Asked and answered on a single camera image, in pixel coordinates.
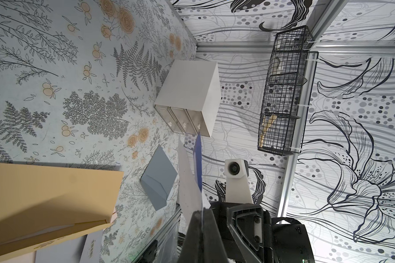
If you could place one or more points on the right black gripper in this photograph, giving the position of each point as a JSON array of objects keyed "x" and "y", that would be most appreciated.
[{"x": 203, "y": 232}]

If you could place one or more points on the white blue-bordered letter paper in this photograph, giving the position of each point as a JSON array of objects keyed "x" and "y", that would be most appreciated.
[{"x": 190, "y": 197}]

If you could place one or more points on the dark grey envelope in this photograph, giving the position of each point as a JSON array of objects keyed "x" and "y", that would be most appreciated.
[{"x": 158, "y": 179}]

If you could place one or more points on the yellow kraft envelope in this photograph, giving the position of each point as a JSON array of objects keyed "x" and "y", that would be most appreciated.
[{"x": 42, "y": 206}]

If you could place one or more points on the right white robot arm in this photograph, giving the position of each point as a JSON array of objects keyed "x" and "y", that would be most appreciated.
[{"x": 293, "y": 240}]

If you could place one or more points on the lilac grey envelope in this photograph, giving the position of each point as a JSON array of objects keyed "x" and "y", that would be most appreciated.
[{"x": 85, "y": 249}]

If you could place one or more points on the pink envelope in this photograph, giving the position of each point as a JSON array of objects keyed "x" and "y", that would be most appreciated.
[{"x": 31, "y": 257}]

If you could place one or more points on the white mini drawer cabinet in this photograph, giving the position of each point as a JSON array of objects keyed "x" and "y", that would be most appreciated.
[{"x": 189, "y": 98}]

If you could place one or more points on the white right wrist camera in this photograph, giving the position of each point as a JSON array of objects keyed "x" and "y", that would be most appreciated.
[{"x": 237, "y": 184}]

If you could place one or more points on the black wire mesh basket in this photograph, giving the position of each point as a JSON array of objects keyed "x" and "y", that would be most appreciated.
[{"x": 282, "y": 91}]

